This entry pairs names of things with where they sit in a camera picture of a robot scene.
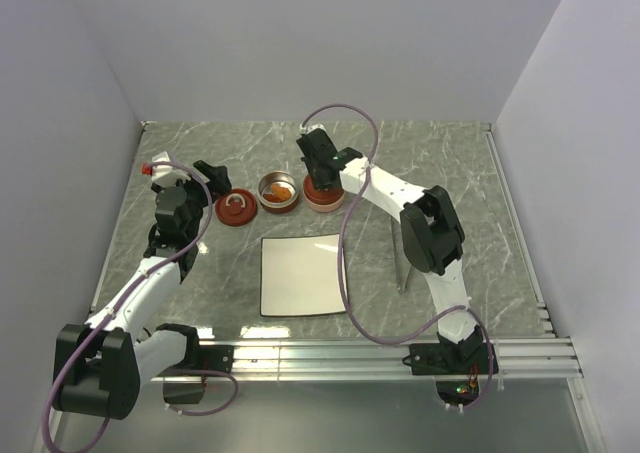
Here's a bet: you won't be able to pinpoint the red lid with ring handle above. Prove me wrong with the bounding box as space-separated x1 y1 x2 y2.
215 188 257 227

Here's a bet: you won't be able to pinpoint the red lid with white tab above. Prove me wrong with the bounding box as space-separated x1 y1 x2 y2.
303 174 344 205

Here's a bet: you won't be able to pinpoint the dark red curved sausage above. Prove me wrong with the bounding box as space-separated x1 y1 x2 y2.
262 194 281 203

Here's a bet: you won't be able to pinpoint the orange fried chicken piece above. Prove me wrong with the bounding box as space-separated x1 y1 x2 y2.
271 183 292 202

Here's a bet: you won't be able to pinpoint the metal tongs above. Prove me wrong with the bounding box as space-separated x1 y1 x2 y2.
390 219 412 294

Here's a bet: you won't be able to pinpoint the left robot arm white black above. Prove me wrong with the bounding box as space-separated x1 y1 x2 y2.
50 153 232 420

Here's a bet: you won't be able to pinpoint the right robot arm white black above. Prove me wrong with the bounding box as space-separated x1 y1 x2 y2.
296 124 484 373

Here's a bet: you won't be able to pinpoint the pink cream round container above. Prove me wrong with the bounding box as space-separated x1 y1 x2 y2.
304 194 345 213

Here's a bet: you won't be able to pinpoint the steel bowl red base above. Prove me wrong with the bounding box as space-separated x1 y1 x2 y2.
257 171 299 214

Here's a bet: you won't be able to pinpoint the white square plate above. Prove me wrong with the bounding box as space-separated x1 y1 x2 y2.
260 234 345 318

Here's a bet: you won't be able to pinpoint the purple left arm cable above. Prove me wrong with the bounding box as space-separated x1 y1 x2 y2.
42 161 240 453

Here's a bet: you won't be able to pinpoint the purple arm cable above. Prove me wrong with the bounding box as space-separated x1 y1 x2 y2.
300 103 496 412
42 161 240 453

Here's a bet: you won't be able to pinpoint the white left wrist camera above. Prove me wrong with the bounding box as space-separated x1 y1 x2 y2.
141 151 180 188

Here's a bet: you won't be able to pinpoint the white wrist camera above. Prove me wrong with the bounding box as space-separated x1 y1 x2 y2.
141 151 180 188
300 123 326 134

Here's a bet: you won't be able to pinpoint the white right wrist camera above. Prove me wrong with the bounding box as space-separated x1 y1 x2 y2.
300 123 326 134

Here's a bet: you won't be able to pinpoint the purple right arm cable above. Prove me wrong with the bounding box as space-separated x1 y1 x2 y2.
300 103 496 412

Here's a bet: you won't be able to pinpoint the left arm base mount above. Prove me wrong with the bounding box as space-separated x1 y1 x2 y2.
156 323 234 410

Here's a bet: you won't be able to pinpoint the aluminium rail frame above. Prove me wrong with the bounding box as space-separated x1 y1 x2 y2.
92 120 605 452

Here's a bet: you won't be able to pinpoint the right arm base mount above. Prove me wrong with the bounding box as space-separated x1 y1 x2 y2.
402 342 499 376

